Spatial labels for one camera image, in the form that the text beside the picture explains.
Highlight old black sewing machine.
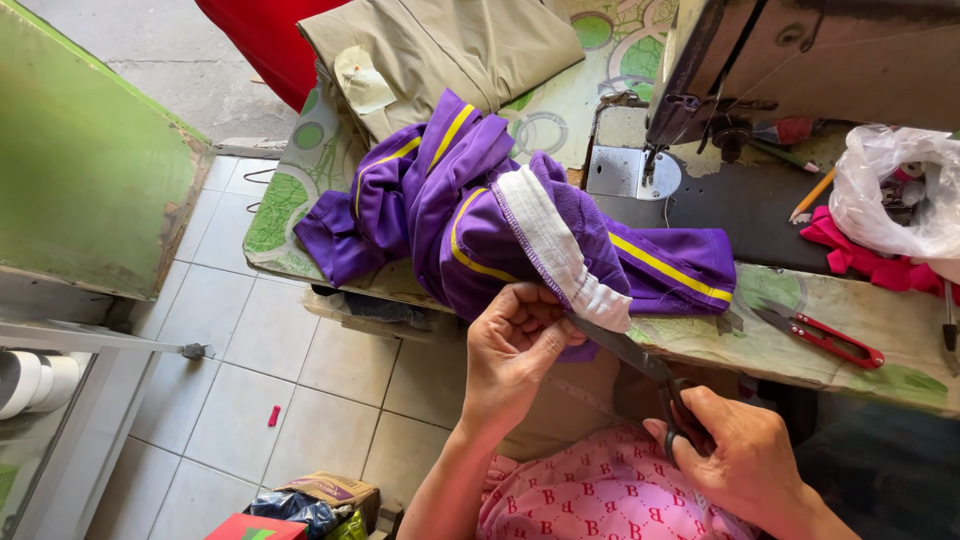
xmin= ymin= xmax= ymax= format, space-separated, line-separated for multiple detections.
xmin=581 ymin=0 xmax=960 ymax=275

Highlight clear plastic bag of spools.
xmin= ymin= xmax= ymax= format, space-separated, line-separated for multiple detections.
xmin=828 ymin=124 xmax=960 ymax=261

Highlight measuring tape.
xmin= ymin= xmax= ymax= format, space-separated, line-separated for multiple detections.
xmin=543 ymin=372 xmax=624 ymax=421

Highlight person's left hand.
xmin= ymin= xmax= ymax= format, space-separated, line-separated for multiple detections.
xmin=459 ymin=283 xmax=588 ymax=445

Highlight folded beige fabric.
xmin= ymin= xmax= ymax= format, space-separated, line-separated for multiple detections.
xmin=297 ymin=0 xmax=586 ymax=145

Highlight glass display case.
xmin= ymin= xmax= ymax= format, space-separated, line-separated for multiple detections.
xmin=0 ymin=318 xmax=216 ymax=540

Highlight screwdriver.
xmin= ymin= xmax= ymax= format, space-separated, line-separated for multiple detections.
xmin=942 ymin=281 xmax=960 ymax=376

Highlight large black fabric scissors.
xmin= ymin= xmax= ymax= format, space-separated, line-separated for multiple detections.
xmin=564 ymin=311 xmax=712 ymax=472

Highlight green patterned table cover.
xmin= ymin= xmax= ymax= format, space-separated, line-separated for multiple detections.
xmin=242 ymin=0 xmax=960 ymax=418

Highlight cardboard carton with bags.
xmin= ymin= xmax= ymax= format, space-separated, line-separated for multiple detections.
xmin=247 ymin=471 xmax=382 ymax=540

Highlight red fabric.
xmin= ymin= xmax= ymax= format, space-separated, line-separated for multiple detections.
xmin=195 ymin=0 xmax=352 ymax=114

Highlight pink fabric scrap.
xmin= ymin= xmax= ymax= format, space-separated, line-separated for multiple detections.
xmin=799 ymin=205 xmax=960 ymax=305

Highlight white paper tag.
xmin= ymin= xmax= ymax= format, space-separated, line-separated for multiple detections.
xmin=333 ymin=45 xmax=399 ymax=116

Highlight green pencil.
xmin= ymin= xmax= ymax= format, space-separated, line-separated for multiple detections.
xmin=748 ymin=139 xmax=821 ymax=174

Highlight person's right hand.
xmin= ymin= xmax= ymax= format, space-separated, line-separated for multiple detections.
xmin=642 ymin=385 xmax=811 ymax=520

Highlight red thread snips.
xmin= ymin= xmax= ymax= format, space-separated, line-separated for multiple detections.
xmin=750 ymin=298 xmax=886 ymax=370

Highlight yellow pencil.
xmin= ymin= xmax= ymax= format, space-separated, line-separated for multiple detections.
xmin=789 ymin=165 xmax=837 ymax=224

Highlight purple yellow-striped track pants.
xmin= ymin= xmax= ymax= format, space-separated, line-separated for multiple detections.
xmin=294 ymin=88 xmax=738 ymax=364

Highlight red box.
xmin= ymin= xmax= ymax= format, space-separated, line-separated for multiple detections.
xmin=204 ymin=513 xmax=309 ymax=540

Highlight person's pink patterned clothing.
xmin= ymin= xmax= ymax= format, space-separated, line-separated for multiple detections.
xmin=477 ymin=423 xmax=759 ymax=540

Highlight green wooden cabinet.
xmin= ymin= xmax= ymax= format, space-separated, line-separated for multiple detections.
xmin=0 ymin=0 xmax=217 ymax=303

